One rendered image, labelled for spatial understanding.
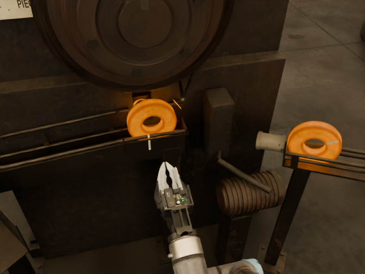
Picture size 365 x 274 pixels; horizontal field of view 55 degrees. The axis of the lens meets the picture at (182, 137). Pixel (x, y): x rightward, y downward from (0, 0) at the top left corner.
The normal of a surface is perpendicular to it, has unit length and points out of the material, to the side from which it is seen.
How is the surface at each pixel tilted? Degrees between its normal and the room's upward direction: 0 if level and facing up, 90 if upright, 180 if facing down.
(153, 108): 90
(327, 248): 0
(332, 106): 0
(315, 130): 90
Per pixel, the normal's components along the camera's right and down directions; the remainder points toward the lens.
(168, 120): 0.23, 0.65
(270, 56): 0.01, -0.75
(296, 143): -0.31, 0.62
